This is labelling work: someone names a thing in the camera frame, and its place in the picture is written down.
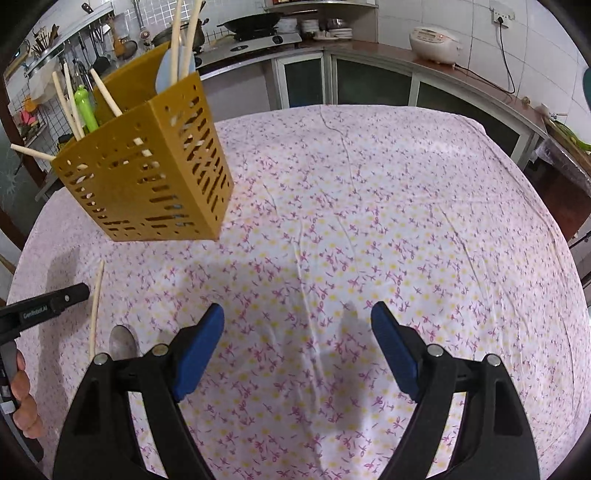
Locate steel cooking pot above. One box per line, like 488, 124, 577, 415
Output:
151, 18, 209, 53

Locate black power cable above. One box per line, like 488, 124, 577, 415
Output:
454, 20, 518, 96

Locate floral pink tablecloth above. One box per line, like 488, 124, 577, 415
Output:
9, 106, 590, 479

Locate wooden cutting board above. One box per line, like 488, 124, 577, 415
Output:
545, 119, 591, 174

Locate wooden chopstick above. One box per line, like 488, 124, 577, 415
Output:
169, 0, 182, 85
63, 62, 84, 140
179, 0, 202, 80
10, 144, 55, 162
51, 71, 81, 141
88, 259, 105, 361
89, 68, 122, 117

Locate kitchen counter cabinets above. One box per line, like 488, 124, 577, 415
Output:
195, 41, 548, 168

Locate person left hand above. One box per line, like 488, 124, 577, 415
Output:
11, 351, 44, 439

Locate white rice cooker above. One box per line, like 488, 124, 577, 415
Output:
409, 27, 463, 65

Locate dark metal spoon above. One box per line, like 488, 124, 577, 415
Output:
109, 325, 138, 361

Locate green handled fork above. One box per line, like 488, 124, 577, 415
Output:
74, 85, 99, 132

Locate stacked white plates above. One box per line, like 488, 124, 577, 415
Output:
276, 17, 353, 41

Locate yellow perforated utensil holder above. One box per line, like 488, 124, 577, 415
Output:
51, 45, 235, 241

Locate gas stove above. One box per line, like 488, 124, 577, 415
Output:
195, 33, 303, 68

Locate green round cutting board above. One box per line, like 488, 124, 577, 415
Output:
582, 68, 591, 109

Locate black wok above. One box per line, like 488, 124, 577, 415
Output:
218, 13, 280, 37

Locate light blue spatula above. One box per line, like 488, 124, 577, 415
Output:
155, 42, 182, 94

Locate wall utensil rack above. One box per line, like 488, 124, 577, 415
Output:
25, 1, 114, 78

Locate wall power outlet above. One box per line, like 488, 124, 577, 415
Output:
489, 0, 515, 29

